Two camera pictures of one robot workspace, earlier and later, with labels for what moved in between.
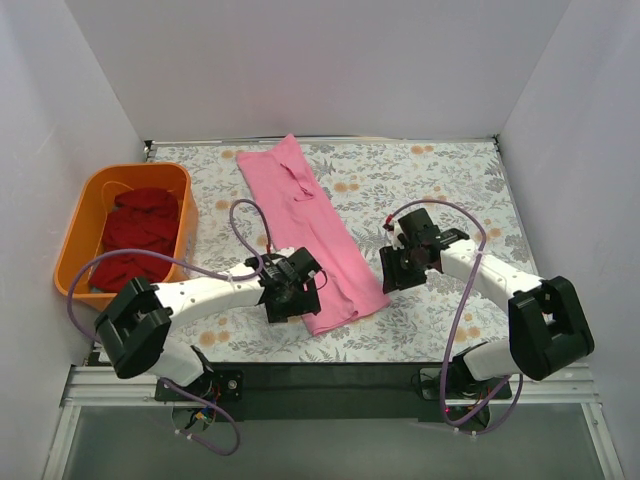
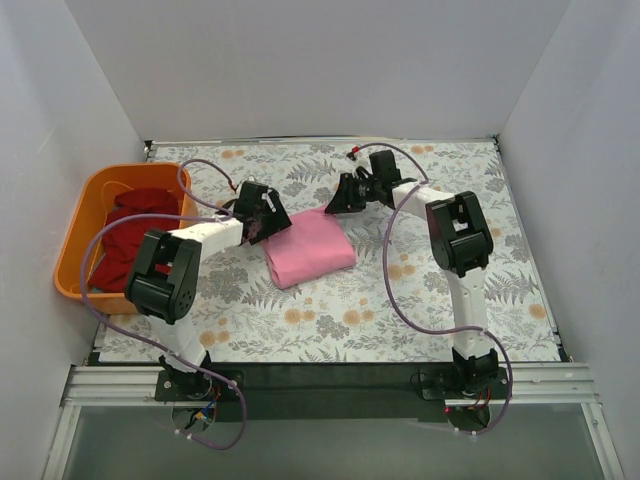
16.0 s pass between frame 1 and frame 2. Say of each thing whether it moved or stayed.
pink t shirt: moved
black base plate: stayed
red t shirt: stayed
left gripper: moved
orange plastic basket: stayed
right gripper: moved
